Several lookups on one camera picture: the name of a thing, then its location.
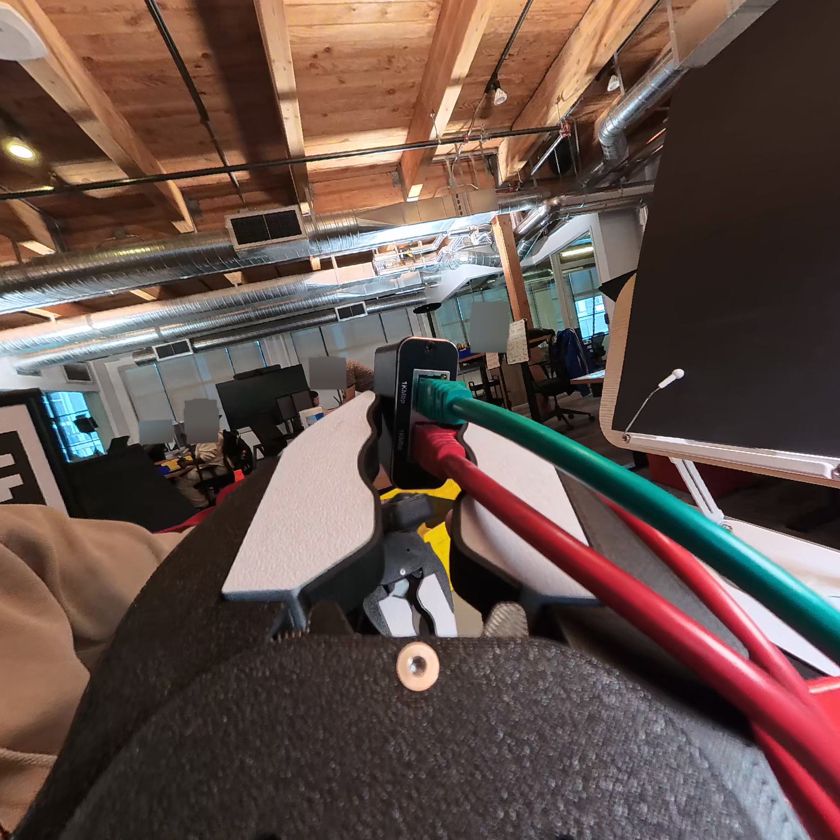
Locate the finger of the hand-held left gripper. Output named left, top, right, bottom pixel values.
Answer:
left=374, top=584, right=419, bottom=637
left=416, top=570, right=458, bottom=637

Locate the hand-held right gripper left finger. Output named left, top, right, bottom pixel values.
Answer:
left=222, top=390, right=388, bottom=630

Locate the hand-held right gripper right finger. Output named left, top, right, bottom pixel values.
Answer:
left=448, top=423, right=599, bottom=608

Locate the red ethernet cable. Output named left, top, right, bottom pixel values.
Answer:
left=412, top=423, right=840, bottom=840

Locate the green ethernet cable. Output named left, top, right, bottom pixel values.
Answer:
left=413, top=375, right=840, bottom=647

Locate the black ethernet port box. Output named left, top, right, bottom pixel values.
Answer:
left=373, top=336, right=460, bottom=490

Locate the person's left forearm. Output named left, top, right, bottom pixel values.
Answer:
left=0, top=502, right=191, bottom=834

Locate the yellow plastic bin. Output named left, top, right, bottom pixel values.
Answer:
left=381, top=482, right=460, bottom=573

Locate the red tote basket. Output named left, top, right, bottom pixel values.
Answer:
left=646, top=453, right=769, bottom=500
left=156, top=482, right=245, bottom=534

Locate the black display screen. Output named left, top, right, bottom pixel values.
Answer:
left=215, top=364, right=309, bottom=427

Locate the black office chair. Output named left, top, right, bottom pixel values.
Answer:
left=535, top=328, right=578, bottom=427

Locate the dark panel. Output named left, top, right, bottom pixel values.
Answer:
left=66, top=445, right=194, bottom=532

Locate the blue jacket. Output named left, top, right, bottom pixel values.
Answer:
left=558, top=328, right=588, bottom=378

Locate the black floor lamp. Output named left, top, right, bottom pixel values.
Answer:
left=413, top=303, right=444, bottom=349

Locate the white air vent grille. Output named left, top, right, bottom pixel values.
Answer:
left=225, top=205, right=309, bottom=250

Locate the black and white printed sign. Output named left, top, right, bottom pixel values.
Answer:
left=0, top=388, right=70, bottom=519

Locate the white ceiling device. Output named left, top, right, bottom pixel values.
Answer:
left=0, top=7, right=50, bottom=61

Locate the thin silver air duct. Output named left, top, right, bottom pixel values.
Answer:
left=131, top=295, right=434, bottom=362

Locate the thin white-tipped wire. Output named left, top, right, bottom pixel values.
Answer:
left=622, top=369, right=685, bottom=439

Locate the wooden support post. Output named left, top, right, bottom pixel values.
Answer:
left=491, top=213, right=532, bottom=322

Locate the large silver air duct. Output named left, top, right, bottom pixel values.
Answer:
left=0, top=209, right=500, bottom=312

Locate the black board with pale frame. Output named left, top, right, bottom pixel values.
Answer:
left=600, top=0, right=840, bottom=488

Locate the bent silver air duct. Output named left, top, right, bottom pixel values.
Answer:
left=597, top=52, right=683, bottom=165

